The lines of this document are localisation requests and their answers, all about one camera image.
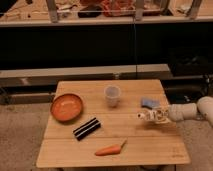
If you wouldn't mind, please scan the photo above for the clear plastic bottle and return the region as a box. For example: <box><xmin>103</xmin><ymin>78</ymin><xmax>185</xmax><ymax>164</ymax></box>
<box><xmin>138</xmin><ymin>108</ymin><xmax>170</xmax><ymax>124</ymax></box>

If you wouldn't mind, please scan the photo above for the black hanging cable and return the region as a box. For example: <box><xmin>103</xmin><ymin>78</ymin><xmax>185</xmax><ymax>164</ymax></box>
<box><xmin>132</xmin><ymin>16</ymin><xmax>139</xmax><ymax>80</ymax></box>

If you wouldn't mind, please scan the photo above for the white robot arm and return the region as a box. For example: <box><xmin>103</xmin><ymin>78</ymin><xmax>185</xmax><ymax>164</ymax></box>
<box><xmin>168</xmin><ymin>96</ymin><xmax>213</xmax><ymax>128</ymax></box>

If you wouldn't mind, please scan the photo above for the orange carrot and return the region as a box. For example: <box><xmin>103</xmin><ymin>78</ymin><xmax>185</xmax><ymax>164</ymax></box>
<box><xmin>95</xmin><ymin>140</ymin><xmax>127</xmax><ymax>156</ymax></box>

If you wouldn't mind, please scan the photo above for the wooden folding table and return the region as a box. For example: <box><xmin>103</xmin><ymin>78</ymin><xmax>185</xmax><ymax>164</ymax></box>
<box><xmin>37</xmin><ymin>80</ymin><xmax>190</xmax><ymax>168</ymax></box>

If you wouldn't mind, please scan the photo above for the black striped rectangular block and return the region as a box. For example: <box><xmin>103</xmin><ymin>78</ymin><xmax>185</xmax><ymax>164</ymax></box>
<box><xmin>73</xmin><ymin>118</ymin><xmax>101</xmax><ymax>141</ymax></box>

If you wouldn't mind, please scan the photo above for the translucent plastic cup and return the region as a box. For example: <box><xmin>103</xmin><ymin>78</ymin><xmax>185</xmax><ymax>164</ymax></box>
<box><xmin>104</xmin><ymin>85</ymin><xmax>121</xmax><ymax>107</ymax></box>

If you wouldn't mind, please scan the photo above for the long grey bench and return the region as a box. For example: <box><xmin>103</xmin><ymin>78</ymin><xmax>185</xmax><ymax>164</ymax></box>
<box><xmin>0</xmin><ymin>64</ymin><xmax>172</xmax><ymax>87</ymax></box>

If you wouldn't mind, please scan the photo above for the orange plate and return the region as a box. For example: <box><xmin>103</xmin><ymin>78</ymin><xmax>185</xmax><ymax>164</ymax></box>
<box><xmin>50</xmin><ymin>94</ymin><xmax>83</xmax><ymax>122</ymax></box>

